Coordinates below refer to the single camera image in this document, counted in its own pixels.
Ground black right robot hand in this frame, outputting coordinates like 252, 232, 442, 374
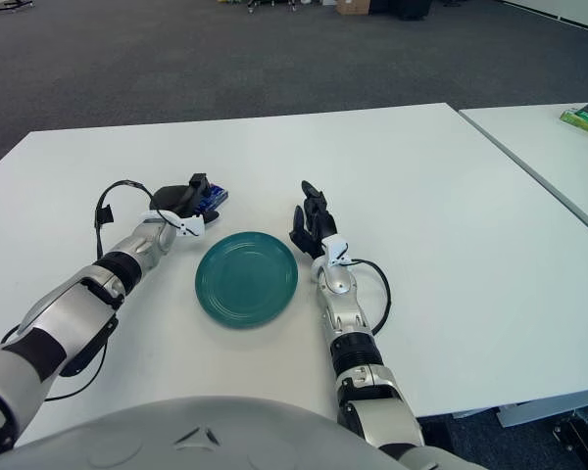
287, 179, 338, 259

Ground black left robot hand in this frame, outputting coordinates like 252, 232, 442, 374
149, 171, 221, 224

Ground blue gum pack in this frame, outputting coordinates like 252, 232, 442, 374
198, 183, 232, 214

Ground green round plate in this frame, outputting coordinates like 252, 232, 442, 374
194, 231, 300, 330

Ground brown cardboard box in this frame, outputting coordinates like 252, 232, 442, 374
335, 0, 372, 15

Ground wheeled rack base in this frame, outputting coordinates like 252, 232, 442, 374
244, 0, 324, 14

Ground black bin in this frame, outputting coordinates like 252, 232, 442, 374
370, 0, 432, 22

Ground grey robot torso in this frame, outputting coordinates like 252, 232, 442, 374
4, 395, 489, 470

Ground black metal stand base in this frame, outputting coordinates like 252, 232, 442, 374
552, 410, 588, 470

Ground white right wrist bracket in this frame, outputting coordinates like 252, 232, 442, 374
320, 234, 352, 268

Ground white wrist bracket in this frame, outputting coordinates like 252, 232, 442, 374
139, 211, 206, 242
320, 234, 352, 268

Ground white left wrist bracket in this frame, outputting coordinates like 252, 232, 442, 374
139, 211, 206, 242

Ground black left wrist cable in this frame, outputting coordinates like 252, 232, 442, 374
93, 179, 187, 260

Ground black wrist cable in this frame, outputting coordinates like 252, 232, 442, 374
93, 179, 187, 260
347, 258, 392, 337

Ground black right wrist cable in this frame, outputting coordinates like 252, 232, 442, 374
347, 258, 392, 337

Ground black left elbow cable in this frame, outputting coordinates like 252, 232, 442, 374
0, 322, 113, 403

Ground grey table frame beam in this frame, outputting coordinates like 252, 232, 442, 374
497, 396, 588, 430

